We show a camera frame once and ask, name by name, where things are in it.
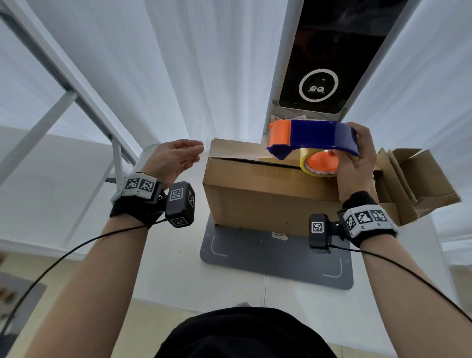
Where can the person's right hand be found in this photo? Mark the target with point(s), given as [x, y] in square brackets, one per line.
[356, 177]

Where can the person's left hand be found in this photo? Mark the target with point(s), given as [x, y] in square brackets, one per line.
[169, 162]

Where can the blue orange tape dispenser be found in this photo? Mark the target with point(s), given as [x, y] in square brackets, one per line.
[321, 132]
[305, 164]

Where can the red print cardboard box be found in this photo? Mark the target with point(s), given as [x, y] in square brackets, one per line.
[431, 177]

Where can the large cardboard box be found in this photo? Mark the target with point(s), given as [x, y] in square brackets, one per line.
[258, 199]

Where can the person's right forearm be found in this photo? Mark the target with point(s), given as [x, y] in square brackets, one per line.
[405, 302]

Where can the person's left forearm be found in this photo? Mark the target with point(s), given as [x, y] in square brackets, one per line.
[96, 295]

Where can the torn white label scrap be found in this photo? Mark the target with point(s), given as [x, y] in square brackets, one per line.
[280, 236]

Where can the grey scanning mat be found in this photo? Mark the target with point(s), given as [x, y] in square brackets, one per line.
[280, 262]

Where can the black shirt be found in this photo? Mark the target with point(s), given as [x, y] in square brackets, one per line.
[243, 335]

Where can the grey printed floor mat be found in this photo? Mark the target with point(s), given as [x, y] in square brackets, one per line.
[22, 295]

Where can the white metal frame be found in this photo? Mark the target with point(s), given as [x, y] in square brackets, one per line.
[55, 73]

